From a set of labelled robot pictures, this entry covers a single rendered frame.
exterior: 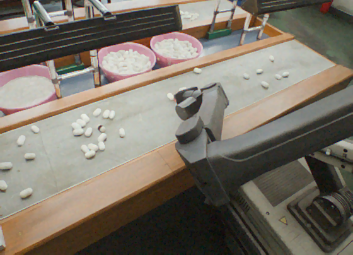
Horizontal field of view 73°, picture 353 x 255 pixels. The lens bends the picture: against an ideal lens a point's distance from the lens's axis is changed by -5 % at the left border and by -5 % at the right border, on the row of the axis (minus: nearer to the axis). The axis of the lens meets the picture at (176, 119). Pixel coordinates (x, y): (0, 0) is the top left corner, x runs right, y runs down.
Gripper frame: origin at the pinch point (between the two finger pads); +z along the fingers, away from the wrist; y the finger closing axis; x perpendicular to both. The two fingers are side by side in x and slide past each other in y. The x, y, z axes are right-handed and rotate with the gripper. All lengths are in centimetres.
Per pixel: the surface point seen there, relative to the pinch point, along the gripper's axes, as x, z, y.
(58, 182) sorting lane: 10, -7, 49
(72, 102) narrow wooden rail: -9.8, 12.4, 34.8
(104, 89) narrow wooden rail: -10.7, 13.2, 21.7
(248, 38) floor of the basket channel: -16, 32, -85
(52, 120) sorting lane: -6.1, 12.0, 43.4
